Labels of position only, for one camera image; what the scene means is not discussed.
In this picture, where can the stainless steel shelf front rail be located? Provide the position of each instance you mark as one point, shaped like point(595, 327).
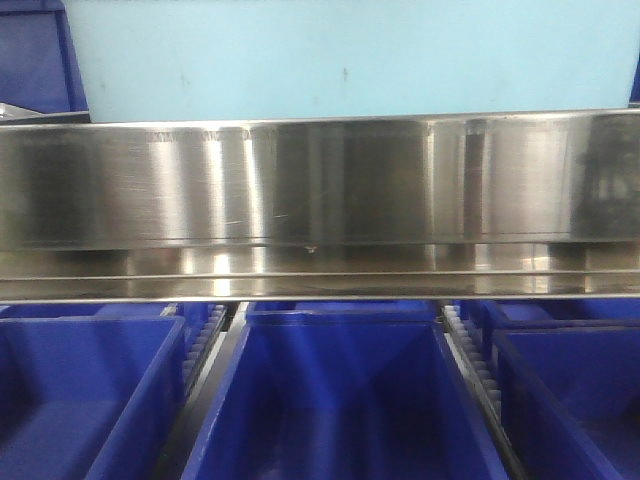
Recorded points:
point(501, 205)

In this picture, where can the light blue bin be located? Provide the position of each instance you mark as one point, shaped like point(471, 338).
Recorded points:
point(237, 60)

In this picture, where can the dark blue bin lower left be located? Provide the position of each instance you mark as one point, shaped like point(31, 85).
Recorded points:
point(88, 391)

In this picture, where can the white roller track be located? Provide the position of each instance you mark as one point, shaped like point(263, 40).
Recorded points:
point(479, 371)

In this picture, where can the dark blue bin lower middle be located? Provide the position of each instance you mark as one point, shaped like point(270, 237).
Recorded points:
point(343, 390)

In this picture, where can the dark blue bin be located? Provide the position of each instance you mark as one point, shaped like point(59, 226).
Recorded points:
point(88, 391)
point(569, 384)
point(343, 390)

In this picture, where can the dark blue bin lower right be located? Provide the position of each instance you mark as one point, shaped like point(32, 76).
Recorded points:
point(569, 384)

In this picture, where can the dark blue crate upper left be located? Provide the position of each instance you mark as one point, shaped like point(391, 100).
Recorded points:
point(39, 69)

